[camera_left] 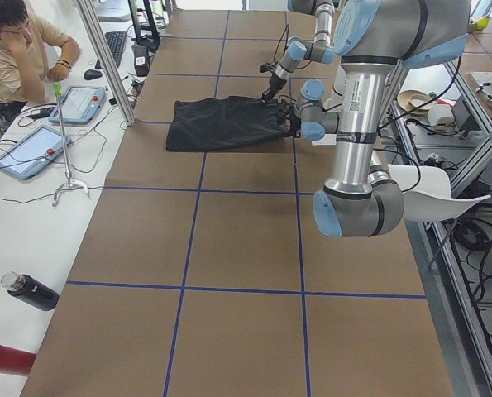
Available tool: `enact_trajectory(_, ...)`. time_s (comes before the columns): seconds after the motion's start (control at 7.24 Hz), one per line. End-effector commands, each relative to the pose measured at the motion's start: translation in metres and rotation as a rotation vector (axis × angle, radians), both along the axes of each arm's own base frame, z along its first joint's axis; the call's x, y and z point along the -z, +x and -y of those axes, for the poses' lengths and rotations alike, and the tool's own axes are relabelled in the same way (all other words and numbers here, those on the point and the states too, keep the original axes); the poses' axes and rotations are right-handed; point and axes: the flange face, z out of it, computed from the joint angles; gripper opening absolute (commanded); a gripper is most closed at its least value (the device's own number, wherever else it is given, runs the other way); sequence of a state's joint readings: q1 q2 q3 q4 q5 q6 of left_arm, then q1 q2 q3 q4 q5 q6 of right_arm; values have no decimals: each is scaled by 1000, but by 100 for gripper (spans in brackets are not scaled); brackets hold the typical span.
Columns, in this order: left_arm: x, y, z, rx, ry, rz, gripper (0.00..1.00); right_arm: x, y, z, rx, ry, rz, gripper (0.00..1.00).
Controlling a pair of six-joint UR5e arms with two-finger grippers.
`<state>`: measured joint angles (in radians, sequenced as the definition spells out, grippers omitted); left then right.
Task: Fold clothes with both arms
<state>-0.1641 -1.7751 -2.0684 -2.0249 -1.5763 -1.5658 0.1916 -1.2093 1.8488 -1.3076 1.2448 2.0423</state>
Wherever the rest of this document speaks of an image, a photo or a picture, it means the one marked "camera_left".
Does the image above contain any teach pendant tablet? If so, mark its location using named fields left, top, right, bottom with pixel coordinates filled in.
left=55, top=85, right=106, bottom=125
left=0, top=126, right=63, bottom=180

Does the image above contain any lower teach pendant tablet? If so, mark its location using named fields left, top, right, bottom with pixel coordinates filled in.
left=0, top=126, right=63, bottom=180

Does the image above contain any black computer mouse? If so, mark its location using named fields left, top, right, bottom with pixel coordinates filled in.
left=83, top=69, right=103, bottom=81

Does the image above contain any wooden plate stack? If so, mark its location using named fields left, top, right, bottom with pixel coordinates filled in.
left=397, top=90, right=434, bottom=115

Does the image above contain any seated person in beige shirt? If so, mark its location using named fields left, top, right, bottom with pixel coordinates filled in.
left=0, top=1, right=79, bottom=123

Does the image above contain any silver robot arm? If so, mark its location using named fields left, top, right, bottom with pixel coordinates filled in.
left=260, top=0, right=338, bottom=103
left=295, top=1, right=471, bottom=237

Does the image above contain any black graphic t-shirt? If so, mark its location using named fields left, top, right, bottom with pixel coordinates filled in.
left=166, top=96, right=290, bottom=152

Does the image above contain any black braided camera cable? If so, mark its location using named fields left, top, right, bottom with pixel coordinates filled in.
left=272, top=23, right=292, bottom=65
left=373, top=57, right=464, bottom=195

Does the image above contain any red bottle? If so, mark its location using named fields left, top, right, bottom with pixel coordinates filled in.
left=0, top=345, right=36, bottom=376

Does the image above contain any white power adapter box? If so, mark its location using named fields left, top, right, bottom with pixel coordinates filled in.
left=427, top=103, right=455, bottom=127

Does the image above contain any upper teach pendant tablet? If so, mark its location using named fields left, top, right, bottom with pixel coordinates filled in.
left=55, top=85, right=106, bottom=125

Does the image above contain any aluminium frame post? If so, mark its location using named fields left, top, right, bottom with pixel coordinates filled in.
left=75, top=0, right=136, bottom=127

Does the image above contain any black water bottle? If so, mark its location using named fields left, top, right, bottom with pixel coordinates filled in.
left=0, top=271, right=60, bottom=311

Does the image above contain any metal reacher grabber tool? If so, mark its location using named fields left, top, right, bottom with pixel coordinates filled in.
left=52, top=83, right=89, bottom=208

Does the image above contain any black keyboard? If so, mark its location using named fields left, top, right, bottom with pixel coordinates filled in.
left=105, top=31, right=127, bottom=67

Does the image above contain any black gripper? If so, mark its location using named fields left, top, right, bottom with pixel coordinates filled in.
left=285, top=106, right=302, bottom=136
left=261, top=72, right=289, bottom=103

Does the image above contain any white plastic chair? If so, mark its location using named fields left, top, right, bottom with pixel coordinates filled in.
left=389, top=164, right=490, bottom=222

